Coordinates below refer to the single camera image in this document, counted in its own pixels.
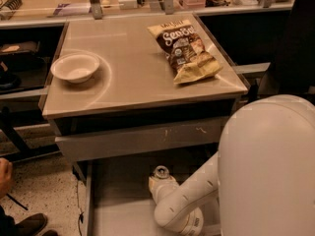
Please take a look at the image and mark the black coiled tool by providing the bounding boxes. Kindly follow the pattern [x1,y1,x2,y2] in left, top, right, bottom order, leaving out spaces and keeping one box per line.
[0,0,23,21]

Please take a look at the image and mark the green 7up soda can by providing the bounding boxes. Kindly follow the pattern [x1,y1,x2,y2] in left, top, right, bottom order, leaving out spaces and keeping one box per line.
[154,165,169,179]

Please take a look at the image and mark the black office chair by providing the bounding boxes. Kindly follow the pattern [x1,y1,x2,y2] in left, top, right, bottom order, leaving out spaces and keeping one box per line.
[245,0,315,103]

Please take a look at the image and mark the black floor cable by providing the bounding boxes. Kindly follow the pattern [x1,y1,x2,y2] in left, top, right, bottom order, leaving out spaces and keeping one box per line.
[71,165,85,236]

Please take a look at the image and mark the black table leg frame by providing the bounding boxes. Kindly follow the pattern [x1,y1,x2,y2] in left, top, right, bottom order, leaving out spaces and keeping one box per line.
[0,107,59,162]

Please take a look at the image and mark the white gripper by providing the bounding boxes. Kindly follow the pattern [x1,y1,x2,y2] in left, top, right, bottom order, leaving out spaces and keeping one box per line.
[149,176,179,204]

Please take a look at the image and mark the grey top drawer front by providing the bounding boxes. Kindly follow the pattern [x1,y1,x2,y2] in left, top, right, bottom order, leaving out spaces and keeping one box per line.
[55,116,228,162]

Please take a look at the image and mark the purple white paper sheet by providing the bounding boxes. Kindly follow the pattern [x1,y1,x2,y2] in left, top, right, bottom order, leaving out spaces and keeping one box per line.
[53,3,92,17]

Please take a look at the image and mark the open grey middle drawer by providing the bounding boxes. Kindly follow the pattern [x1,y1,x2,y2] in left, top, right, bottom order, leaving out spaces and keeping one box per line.
[83,146,216,236]

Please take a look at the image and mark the white paper bowl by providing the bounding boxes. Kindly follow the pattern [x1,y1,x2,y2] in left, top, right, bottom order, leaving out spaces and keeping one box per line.
[51,53,100,84]

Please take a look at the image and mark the brown shoe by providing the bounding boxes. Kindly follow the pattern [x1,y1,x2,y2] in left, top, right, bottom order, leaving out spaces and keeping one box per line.
[15,213,48,236]
[42,230,58,236]

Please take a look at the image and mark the person hand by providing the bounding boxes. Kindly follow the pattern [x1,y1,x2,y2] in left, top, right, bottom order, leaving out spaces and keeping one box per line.
[0,158,13,199]

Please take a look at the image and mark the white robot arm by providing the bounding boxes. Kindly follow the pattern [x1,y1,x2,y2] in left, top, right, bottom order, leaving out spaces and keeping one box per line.
[150,94,315,236]

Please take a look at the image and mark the brown yellow chip bag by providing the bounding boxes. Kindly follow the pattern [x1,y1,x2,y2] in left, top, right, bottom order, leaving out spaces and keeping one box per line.
[148,20,222,85]

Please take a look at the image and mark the grey drawer cabinet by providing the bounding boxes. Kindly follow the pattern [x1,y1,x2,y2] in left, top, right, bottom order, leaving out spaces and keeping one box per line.
[42,14,247,179]

